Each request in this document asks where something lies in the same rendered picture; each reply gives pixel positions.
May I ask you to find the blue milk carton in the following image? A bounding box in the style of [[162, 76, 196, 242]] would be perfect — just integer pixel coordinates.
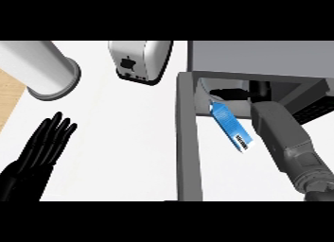
[[207, 100, 254, 155]]

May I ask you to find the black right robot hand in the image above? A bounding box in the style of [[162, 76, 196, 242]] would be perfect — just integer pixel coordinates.
[[208, 80, 270, 104]]

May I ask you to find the grey microwave door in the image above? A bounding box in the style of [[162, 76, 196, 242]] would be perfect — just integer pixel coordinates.
[[173, 71, 205, 202]]

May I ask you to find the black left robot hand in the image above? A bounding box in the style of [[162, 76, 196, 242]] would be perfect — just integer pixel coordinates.
[[0, 111, 78, 202]]

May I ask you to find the silver toaster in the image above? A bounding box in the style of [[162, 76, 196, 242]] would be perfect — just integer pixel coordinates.
[[106, 41, 174, 86]]

